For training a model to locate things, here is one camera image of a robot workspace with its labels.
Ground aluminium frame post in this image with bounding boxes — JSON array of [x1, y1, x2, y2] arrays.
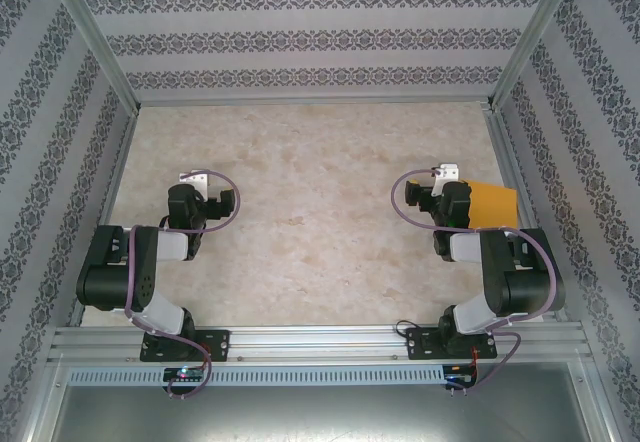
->
[[485, 0, 585, 112], [42, 0, 142, 116]]

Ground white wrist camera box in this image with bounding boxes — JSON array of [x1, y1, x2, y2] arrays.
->
[[432, 163, 461, 196], [179, 169, 211, 198]]

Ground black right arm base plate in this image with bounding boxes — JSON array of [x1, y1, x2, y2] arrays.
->
[[405, 326, 500, 362]]

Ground aluminium side rail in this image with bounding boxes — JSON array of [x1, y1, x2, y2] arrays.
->
[[68, 111, 141, 327], [482, 106, 569, 322]]

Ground small circuit board green light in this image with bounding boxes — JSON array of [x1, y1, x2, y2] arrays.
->
[[162, 366, 207, 382]]

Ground aluminium mounting rail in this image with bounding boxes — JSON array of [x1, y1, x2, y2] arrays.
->
[[47, 324, 597, 364]]

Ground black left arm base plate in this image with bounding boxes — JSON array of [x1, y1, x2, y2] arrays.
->
[[139, 329, 232, 364]]

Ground orange paper sheet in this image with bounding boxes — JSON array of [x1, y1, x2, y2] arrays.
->
[[459, 179, 519, 229]]

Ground small circuit board blue light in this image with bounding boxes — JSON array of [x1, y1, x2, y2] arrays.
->
[[444, 364, 480, 388]]

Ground grey metal sheet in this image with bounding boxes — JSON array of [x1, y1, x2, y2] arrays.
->
[[29, 356, 619, 442]]

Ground grey slotted cable duct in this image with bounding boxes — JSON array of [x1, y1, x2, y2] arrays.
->
[[67, 364, 481, 387]]

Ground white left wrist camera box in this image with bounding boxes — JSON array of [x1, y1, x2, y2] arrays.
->
[[179, 169, 211, 198]]

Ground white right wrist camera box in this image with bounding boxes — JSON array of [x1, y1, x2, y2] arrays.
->
[[432, 163, 461, 196]]

